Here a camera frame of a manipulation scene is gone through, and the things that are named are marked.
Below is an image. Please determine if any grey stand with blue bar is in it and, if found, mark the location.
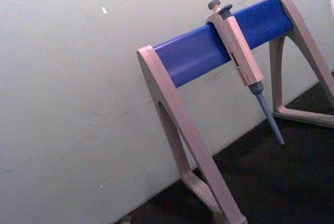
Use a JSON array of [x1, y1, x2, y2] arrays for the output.
[[136, 0, 334, 224]]

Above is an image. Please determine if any beige pipette with grey tip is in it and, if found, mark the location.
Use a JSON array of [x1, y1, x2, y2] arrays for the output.
[[205, 0, 286, 148]]

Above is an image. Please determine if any black table cloth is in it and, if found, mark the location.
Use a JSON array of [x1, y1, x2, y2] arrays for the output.
[[114, 71, 334, 224]]

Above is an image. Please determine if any plain pale wall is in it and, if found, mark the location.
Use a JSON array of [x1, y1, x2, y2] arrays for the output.
[[0, 0, 334, 224]]

